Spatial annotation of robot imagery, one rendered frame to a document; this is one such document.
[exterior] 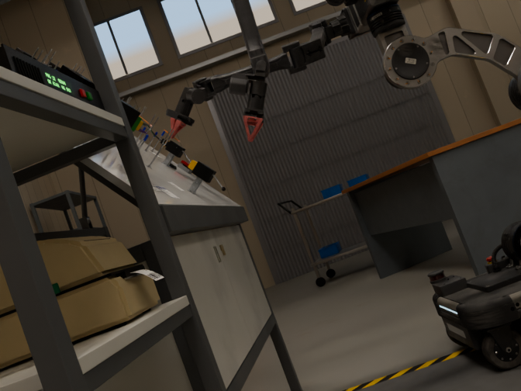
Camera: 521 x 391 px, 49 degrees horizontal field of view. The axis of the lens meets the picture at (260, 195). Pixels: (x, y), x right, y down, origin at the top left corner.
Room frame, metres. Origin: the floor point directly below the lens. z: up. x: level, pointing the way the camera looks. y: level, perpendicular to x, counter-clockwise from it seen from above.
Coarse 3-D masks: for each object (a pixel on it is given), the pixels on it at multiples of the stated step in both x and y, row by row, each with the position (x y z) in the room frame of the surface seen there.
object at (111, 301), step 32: (64, 256) 0.97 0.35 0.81; (96, 256) 0.99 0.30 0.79; (128, 256) 1.15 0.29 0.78; (0, 288) 0.98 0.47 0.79; (64, 288) 0.98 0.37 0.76; (96, 288) 0.97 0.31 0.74; (128, 288) 1.01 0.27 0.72; (0, 320) 0.99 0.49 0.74; (64, 320) 0.98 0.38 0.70; (96, 320) 0.97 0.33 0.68; (0, 352) 0.98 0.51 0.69
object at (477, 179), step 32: (512, 128) 3.79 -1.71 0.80; (416, 160) 3.75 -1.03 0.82; (448, 160) 3.66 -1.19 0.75; (480, 160) 3.71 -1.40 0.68; (512, 160) 3.76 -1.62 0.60; (352, 192) 5.07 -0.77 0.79; (384, 192) 4.53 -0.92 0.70; (416, 192) 4.06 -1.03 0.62; (448, 192) 3.63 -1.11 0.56; (480, 192) 3.69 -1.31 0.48; (512, 192) 3.74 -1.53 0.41; (384, 224) 4.74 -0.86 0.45; (416, 224) 4.23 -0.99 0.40; (480, 224) 3.66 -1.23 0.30; (384, 256) 5.09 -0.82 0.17; (416, 256) 5.16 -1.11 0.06; (480, 256) 3.64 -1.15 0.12
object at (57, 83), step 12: (0, 48) 0.84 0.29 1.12; (0, 60) 0.84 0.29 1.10; (12, 60) 0.85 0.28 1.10; (24, 60) 0.89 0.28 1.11; (24, 72) 0.87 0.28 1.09; (36, 72) 0.92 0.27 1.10; (48, 72) 0.97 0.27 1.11; (60, 72) 1.02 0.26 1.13; (48, 84) 0.95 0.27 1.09; (60, 84) 1.00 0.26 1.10; (72, 84) 1.06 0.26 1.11; (84, 84) 1.12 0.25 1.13; (72, 96) 1.04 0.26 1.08; (84, 96) 1.09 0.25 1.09; (96, 96) 1.17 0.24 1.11
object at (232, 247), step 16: (224, 240) 2.02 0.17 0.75; (240, 240) 2.33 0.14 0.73; (224, 256) 1.93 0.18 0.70; (240, 256) 2.21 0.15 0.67; (240, 272) 2.10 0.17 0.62; (256, 272) 2.42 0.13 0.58; (240, 288) 2.00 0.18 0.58; (256, 288) 2.29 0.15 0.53; (240, 304) 1.91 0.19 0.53; (256, 304) 2.17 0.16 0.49; (256, 320) 2.06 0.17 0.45; (256, 336) 1.96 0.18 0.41
